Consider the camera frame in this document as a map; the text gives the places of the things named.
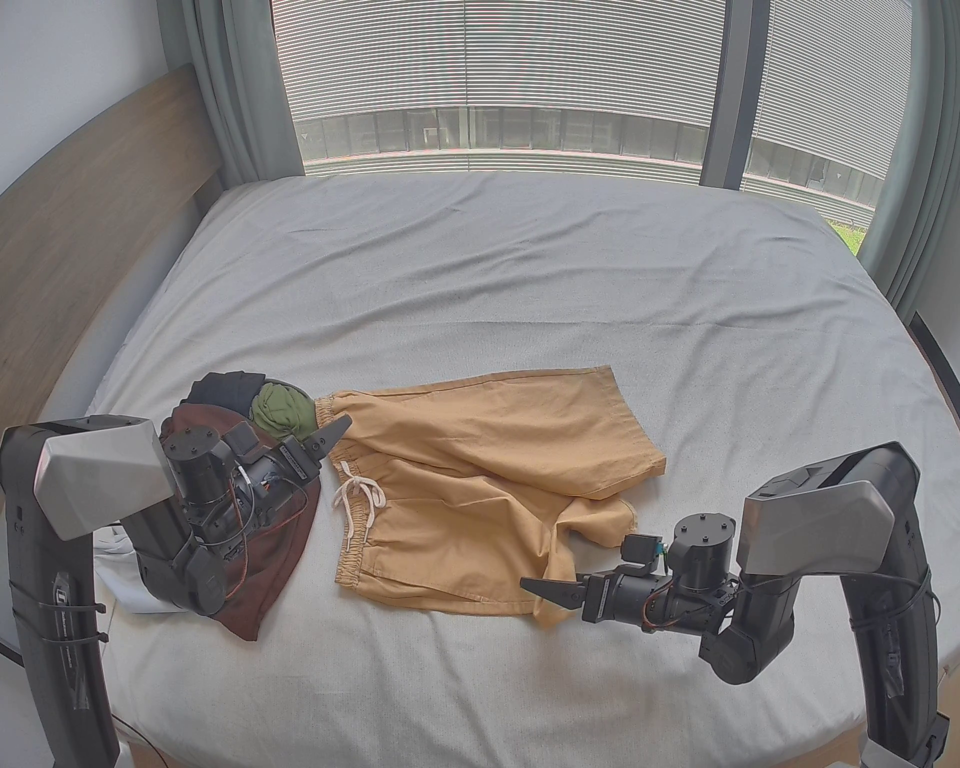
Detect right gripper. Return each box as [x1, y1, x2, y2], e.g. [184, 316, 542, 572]
[519, 570, 677, 627]

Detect white garment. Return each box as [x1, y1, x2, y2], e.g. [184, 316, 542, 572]
[93, 523, 186, 616]

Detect black cable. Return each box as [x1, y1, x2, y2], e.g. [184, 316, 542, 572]
[112, 712, 163, 768]

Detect blue-green curtain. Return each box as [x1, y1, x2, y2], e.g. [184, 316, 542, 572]
[157, 0, 306, 193]
[855, 0, 960, 325]

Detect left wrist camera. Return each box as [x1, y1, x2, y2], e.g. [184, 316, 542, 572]
[223, 421, 261, 460]

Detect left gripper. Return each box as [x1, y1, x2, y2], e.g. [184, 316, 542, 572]
[247, 414, 354, 496]

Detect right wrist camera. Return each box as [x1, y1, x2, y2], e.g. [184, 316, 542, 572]
[619, 533, 668, 577]

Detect window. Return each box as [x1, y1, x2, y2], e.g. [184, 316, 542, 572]
[271, 0, 913, 228]

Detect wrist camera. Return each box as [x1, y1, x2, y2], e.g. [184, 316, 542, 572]
[223, 421, 261, 460]
[619, 533, 668, 577]

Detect bed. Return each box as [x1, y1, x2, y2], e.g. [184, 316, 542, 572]
[0, 63, 960, 768]

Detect green garment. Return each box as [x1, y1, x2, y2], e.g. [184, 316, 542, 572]
[250, 380, 314, 445]

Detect brown garment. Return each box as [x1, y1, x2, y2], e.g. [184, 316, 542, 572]
[153, 401, 324, 643]

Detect black garment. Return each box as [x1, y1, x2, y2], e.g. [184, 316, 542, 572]
[187, 369, 268, 423]

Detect tan shorts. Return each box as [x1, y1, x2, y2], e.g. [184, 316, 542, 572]
[311, 364, 669, 633]

